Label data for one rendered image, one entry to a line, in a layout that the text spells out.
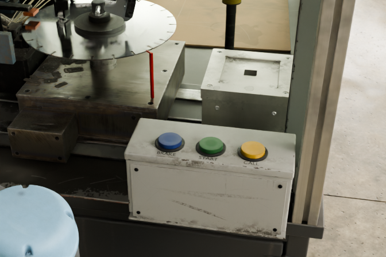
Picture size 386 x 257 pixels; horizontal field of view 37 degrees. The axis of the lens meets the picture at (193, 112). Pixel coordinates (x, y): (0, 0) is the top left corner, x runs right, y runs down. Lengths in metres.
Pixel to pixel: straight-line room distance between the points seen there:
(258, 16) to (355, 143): 0.99
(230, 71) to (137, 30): 0.22
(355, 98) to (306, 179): 1.97
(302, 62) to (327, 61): 0.12
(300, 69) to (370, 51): 2.45
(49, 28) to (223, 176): 0.54
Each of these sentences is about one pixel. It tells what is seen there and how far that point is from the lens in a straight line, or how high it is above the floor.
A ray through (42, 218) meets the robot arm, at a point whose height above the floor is 0.97.
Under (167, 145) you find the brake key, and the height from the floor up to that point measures 0.91.
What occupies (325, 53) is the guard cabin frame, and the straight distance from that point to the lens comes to 0.88.
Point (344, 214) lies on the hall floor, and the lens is 2.26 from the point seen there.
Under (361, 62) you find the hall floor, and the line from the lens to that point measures 3.32.
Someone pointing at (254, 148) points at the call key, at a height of 0.91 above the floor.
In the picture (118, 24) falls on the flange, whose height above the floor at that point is 0.96.
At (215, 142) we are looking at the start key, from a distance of 0.97.
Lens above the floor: 1.47
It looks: 33 degrees down
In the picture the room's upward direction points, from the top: 1 degrees clockwise
